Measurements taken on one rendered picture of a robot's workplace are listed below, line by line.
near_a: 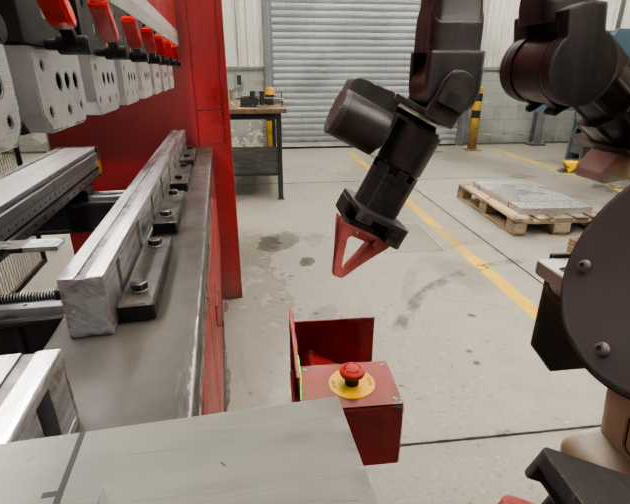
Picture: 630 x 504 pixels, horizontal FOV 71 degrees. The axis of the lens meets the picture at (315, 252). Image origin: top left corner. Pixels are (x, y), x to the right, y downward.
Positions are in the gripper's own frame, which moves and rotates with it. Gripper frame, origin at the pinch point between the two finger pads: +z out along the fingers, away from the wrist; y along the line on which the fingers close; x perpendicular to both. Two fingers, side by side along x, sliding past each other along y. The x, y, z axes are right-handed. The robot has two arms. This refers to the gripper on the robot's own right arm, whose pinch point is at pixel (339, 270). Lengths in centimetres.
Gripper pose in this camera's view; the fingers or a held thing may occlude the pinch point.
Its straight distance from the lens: 56.2
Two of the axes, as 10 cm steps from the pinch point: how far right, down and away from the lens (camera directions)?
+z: -4.5, 8.5, 2.9
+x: 8.8, 3.8, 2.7
